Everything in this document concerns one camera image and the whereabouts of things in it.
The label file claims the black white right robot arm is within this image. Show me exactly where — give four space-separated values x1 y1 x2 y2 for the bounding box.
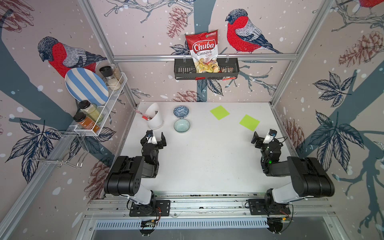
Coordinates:
248 129 335 216

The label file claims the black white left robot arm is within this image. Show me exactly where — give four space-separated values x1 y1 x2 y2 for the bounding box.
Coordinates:
104 130 167 212

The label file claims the red pink utensil in cup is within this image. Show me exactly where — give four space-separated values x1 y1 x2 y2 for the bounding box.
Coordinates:
135 110 152 121

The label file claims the pale green ceramic bowl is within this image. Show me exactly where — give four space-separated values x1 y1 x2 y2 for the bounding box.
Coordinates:
174 119 191 133

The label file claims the white utensil holder cup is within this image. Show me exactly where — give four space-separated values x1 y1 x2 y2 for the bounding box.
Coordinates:
145 103 164 130

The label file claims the blue patterned small bowl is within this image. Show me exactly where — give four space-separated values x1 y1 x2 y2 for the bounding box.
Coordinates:
173 106 190 119

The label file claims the green sauce jar black lid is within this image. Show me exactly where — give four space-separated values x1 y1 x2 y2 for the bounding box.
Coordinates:
78 100 104 123

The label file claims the orange sauce jar black lid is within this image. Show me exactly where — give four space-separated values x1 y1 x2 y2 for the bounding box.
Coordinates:
73 112 100 134

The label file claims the brown spice glass jar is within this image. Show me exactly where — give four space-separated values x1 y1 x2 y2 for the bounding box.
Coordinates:
110 64 124 84

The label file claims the black lid spice grinder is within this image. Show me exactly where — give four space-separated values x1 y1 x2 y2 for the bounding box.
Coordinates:
99 66 121 90

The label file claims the blue white striped plate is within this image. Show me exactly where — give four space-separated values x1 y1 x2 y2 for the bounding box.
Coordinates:
65 68 109 106

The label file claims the red Chuba cassava chips bag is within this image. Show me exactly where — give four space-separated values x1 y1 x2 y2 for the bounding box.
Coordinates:
186 30 220 74

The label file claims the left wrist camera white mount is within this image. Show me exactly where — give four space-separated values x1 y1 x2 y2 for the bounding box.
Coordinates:
147 132 158 145

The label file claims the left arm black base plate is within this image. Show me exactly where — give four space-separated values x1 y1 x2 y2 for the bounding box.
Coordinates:
128 200 171 217

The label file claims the white wire wall shelf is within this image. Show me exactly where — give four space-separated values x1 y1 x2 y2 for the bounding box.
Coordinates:
74 73 128 137

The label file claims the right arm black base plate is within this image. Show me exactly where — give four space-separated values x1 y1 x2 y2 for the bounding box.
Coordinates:
247 199 291 216

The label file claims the black wire wall basket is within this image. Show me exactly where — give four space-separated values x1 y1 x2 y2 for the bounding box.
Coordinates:
174 58 240 80

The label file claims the metal wire hook rack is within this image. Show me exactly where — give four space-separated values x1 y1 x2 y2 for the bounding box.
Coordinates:
28 130 89 169

